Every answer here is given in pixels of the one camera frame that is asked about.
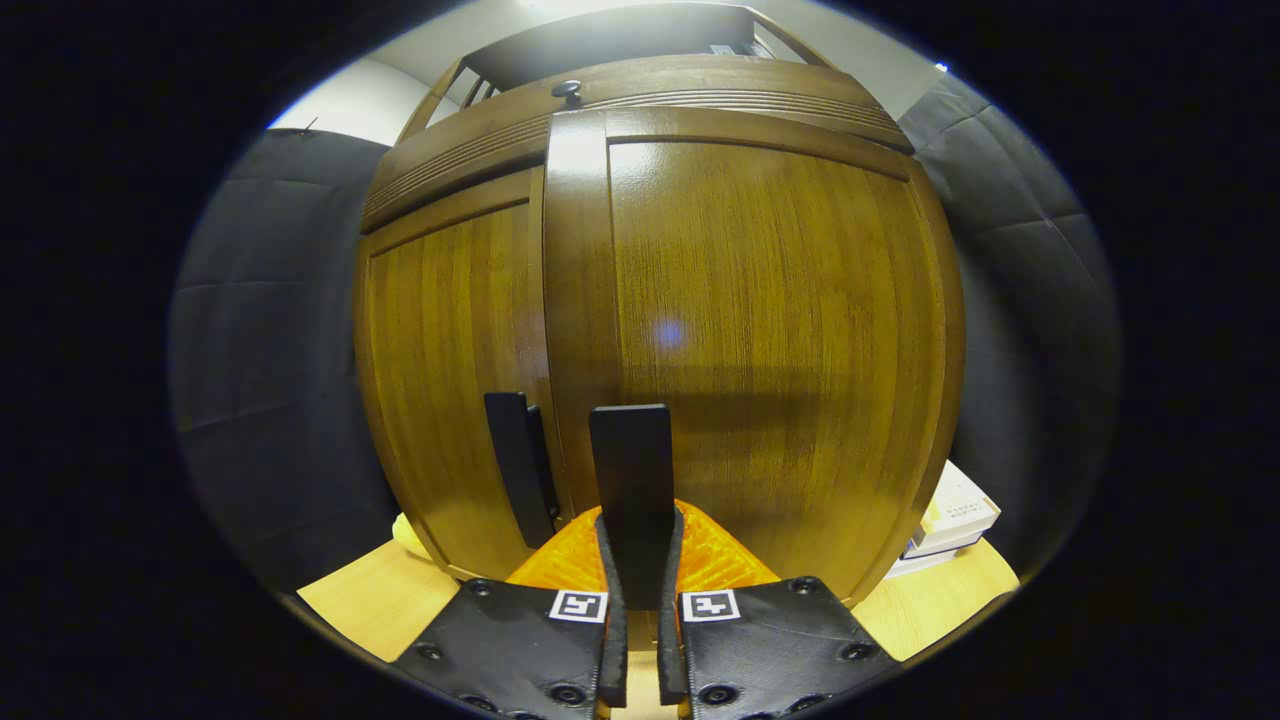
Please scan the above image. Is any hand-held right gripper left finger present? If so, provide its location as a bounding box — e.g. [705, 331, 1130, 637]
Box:
[390, 505, 629, 720]

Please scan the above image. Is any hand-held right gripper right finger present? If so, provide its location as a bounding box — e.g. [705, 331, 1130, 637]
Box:
[658, 500, 901, 720]

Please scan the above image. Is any wooden cabinet door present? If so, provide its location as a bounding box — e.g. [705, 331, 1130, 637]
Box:
[543, 105, 968, 611]
[353, 168, 563, 583]

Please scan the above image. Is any wooden double-door shoe cabinet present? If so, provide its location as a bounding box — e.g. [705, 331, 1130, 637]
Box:
[352, 0, 968, 611]

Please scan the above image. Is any wooden cabinet drawer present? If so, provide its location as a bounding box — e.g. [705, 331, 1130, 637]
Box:
[360, 55, 914, 234]

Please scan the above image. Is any yellow soft object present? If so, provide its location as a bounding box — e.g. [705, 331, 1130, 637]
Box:
[392, 513, 433, 561]

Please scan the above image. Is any beige book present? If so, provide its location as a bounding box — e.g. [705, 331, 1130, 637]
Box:
[918, 460, 1002, 557]

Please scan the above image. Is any black backdrop cloth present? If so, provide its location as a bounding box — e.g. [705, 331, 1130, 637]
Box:
[168, 75, 1123, 593]

